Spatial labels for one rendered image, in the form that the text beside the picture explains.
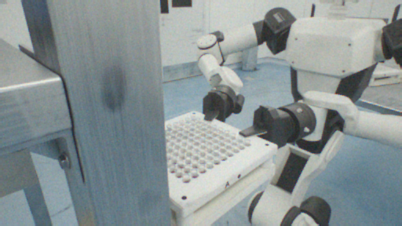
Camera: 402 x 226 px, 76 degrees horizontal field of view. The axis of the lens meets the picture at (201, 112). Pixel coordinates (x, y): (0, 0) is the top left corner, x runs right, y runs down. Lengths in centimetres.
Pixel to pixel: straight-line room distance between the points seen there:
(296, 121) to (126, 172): 49
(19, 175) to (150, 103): 33
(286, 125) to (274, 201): 45
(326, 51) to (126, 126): 79
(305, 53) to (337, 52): 10
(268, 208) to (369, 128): 46
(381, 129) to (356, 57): 25
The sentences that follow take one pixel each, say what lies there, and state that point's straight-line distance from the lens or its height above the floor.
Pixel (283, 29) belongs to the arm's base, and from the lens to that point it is 102.
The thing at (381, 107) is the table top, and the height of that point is 85.
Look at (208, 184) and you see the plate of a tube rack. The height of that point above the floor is 104.
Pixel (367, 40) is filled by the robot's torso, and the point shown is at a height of 120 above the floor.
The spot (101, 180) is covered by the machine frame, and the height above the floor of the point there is 120.
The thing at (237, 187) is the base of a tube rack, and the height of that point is 100.
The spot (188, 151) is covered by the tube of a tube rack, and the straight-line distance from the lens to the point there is 47.
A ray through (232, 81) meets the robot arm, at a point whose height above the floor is 108.
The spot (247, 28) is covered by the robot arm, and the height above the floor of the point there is 121.
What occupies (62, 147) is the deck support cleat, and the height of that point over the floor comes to 122.
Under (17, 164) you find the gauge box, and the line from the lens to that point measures 47.
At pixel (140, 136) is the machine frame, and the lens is 18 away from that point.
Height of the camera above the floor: 131
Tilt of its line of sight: 23 degrees down
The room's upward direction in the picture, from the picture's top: straight up
